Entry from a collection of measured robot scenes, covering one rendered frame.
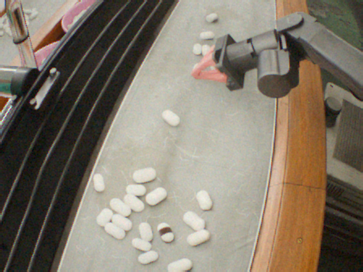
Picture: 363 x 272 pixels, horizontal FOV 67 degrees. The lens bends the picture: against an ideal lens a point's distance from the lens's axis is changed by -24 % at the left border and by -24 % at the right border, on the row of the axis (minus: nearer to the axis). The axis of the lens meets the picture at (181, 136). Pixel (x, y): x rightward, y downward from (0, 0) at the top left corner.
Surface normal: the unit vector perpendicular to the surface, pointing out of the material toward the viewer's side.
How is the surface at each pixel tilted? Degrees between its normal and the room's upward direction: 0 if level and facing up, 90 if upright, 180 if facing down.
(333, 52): 44
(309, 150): 0
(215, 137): 0
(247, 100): 0
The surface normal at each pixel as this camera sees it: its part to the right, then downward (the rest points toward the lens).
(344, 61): -0.69, -0.46
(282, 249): 0.01, -0.60
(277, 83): -0.17, 0.83
